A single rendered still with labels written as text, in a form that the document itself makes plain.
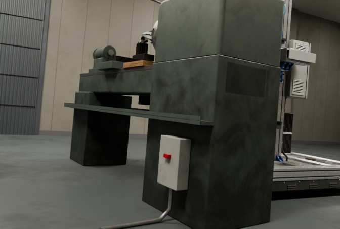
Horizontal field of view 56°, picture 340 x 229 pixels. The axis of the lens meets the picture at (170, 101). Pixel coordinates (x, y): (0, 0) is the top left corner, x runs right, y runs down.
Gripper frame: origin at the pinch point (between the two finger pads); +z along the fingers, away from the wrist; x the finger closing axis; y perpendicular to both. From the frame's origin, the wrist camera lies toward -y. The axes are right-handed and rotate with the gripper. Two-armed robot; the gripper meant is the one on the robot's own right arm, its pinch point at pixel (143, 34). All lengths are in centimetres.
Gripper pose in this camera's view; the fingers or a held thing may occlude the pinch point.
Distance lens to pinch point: 257.0
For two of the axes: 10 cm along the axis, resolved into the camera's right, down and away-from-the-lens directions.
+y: -4.5, 1.3, 8.8
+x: 0.1, -9.9, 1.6
